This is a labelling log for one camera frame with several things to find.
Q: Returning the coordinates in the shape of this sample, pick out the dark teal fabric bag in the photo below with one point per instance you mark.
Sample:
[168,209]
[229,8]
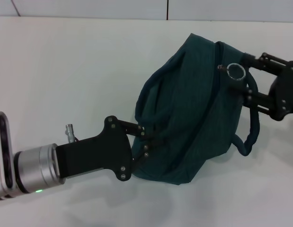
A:
[184,118]

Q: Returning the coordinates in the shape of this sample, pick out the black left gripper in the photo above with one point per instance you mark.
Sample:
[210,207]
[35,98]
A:
[94,156]

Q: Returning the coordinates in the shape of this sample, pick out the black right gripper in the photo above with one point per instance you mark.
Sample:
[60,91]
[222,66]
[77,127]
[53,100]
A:
[287,94]

